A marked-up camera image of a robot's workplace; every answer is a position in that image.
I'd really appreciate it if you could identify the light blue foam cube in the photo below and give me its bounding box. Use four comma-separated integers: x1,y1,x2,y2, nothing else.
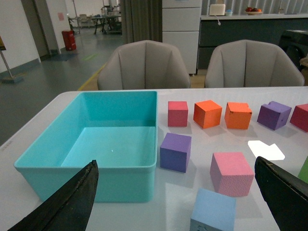
190,188,236,231

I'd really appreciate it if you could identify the sign stand with base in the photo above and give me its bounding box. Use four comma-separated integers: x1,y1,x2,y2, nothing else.
0,38,23,84

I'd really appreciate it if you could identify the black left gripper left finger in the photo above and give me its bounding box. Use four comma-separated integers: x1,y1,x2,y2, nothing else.
10,160,99,231

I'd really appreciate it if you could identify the white drawer cabinet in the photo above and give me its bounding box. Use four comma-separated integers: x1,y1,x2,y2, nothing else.
162,0,202,75

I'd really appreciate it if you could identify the left beige armchair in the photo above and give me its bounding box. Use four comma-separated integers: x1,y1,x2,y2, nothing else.
97,40,191,90

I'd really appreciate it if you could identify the fruit bowl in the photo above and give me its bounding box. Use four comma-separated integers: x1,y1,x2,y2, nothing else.
245,7,263,15

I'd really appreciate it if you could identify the red fire extinguisher box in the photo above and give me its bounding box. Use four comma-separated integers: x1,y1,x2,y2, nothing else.
62,30,77,51

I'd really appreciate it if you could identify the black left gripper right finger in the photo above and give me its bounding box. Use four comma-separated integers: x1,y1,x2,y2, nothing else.
255,156,308,231

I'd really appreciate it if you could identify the dark grey counter cabinet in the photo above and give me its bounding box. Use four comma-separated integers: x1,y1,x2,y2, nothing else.
197,15,308,69

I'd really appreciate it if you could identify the white toaster appliance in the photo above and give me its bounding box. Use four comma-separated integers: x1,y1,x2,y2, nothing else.
209,4,226,16

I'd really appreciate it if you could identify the chipped orange foam cube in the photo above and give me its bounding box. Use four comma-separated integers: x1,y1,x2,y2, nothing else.
224,102,252,130

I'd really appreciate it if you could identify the teal plastic bin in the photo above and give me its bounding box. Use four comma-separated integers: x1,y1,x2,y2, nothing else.
14,91,158,203

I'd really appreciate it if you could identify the beige armchair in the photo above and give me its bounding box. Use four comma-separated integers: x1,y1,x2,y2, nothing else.
205,39,305,88
97,40,191,90

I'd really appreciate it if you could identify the notched purple foam cube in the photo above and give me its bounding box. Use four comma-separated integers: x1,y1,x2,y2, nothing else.
257,101,292,130

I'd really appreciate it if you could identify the green foam cube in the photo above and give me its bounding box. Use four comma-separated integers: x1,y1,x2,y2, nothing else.
298,157,308,183

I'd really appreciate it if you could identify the grey curtain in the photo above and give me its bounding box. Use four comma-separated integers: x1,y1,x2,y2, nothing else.
120,0,162,44

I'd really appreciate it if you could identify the right beige armchair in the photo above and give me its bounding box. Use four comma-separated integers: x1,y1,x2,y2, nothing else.
205,39,305,88

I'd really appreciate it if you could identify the dark red foam cube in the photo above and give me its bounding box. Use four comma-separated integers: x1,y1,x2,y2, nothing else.
290,103,308,132

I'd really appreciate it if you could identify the pink foam cube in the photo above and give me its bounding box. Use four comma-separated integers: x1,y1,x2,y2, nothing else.
210,152,255,197

